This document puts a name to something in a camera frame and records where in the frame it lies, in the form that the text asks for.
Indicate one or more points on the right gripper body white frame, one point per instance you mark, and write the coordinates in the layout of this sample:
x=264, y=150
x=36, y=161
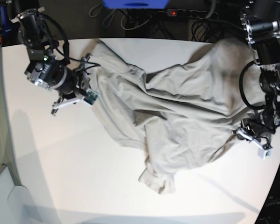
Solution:
x=72, y=86

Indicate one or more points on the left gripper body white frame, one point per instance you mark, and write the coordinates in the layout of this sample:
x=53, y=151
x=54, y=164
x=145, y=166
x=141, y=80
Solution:
x=256, y=131

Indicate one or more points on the grey t-shirt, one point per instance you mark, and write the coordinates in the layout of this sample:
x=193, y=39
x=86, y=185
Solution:
x=183, y=117

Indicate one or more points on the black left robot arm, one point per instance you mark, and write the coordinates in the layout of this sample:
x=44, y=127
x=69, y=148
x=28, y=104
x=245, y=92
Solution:
x=260, y=20

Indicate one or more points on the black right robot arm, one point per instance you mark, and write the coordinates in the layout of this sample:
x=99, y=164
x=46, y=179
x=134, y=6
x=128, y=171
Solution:
x=48, y=50

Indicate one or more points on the blue box at top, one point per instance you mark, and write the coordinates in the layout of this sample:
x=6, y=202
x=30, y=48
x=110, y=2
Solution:
x=135, y=4

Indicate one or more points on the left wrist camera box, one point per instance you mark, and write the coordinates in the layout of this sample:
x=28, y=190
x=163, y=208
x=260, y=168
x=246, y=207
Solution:
x=264, y=152

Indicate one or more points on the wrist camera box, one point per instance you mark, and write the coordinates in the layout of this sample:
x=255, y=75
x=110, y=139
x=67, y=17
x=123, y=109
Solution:
x=89, y=97
x=264, y=152

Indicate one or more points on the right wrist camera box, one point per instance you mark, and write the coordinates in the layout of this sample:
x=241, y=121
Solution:
x=89, y=97

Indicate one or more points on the black power strip red switch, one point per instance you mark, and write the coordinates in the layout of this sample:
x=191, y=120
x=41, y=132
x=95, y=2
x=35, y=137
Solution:
x=186, y=13

